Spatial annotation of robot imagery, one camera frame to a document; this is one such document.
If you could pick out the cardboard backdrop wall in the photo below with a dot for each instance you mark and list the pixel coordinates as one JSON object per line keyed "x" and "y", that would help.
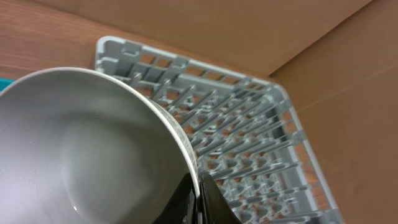
{"x": 336, "y": 58}

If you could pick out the teal serving tray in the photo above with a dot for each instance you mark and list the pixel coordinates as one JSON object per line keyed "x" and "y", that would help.
{"x": 4, "y": 82}

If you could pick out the grey dishwasher rack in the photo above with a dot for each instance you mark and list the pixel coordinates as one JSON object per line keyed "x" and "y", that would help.
{"x": 244, "y": 131}

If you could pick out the grey bowl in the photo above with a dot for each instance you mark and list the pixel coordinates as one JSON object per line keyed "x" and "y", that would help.
{"x": 79, "y": 146}

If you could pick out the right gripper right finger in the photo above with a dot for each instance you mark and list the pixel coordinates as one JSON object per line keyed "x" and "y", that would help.
{"x": 214, "y": 207}

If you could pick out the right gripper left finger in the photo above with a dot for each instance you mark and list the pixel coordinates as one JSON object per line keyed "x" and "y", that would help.
{"x": 180, "y": 209}

